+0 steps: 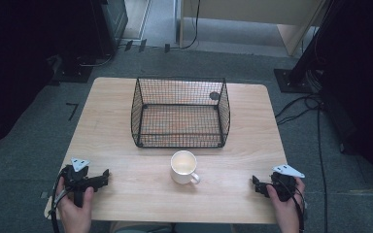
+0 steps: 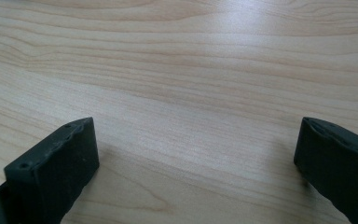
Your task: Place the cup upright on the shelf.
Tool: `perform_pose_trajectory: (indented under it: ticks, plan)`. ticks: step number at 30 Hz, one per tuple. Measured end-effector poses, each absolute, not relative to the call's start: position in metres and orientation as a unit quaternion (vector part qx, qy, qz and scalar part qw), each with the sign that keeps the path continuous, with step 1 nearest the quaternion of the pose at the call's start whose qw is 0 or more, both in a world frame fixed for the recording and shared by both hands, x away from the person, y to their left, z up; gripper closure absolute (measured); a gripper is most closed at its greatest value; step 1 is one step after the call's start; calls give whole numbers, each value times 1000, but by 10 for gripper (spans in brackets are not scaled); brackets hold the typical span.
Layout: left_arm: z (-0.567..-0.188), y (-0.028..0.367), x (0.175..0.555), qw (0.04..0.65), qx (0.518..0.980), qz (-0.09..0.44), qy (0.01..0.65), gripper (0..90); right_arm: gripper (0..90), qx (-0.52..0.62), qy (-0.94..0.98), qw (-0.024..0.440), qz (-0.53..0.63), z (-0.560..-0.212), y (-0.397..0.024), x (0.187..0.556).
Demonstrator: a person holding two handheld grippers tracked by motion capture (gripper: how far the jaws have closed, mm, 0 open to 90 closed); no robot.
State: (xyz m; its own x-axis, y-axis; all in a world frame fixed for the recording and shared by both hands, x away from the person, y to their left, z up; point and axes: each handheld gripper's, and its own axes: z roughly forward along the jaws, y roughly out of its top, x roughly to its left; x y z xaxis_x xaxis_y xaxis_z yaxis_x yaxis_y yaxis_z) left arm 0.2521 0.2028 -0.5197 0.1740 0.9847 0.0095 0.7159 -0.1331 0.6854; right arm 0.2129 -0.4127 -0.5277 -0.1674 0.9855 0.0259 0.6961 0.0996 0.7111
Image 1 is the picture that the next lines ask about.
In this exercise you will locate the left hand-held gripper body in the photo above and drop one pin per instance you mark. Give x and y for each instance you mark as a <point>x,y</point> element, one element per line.
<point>77,181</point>

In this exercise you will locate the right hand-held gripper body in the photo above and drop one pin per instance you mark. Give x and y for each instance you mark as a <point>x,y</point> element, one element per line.
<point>284,186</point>

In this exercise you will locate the person's right hand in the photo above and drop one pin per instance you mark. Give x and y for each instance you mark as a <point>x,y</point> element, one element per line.
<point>288,215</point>

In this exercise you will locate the person's left hand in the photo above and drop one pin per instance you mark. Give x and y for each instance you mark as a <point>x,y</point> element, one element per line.
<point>76,216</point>

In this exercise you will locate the small grey tape piece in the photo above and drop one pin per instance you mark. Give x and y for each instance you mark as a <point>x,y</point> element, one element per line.
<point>44,194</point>

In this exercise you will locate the angled black tape mark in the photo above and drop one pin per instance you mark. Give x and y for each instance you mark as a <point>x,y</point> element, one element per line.
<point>74,110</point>

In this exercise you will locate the white cup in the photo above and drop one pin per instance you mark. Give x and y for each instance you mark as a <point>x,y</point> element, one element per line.
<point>183,176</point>

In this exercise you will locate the black stand with square base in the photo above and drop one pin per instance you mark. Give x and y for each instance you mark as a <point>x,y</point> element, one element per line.
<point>299,76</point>

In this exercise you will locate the short black tape strip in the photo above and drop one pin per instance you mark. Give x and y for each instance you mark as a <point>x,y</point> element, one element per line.
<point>167,48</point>

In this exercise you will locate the black cabinet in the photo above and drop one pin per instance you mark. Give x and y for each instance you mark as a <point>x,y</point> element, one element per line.
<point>110,26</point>

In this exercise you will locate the light wooden desk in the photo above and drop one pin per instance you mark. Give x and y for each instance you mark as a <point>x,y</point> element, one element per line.
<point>255,11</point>

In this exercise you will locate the black stand base plate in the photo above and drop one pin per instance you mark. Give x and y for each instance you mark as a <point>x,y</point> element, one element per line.
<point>73,73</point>

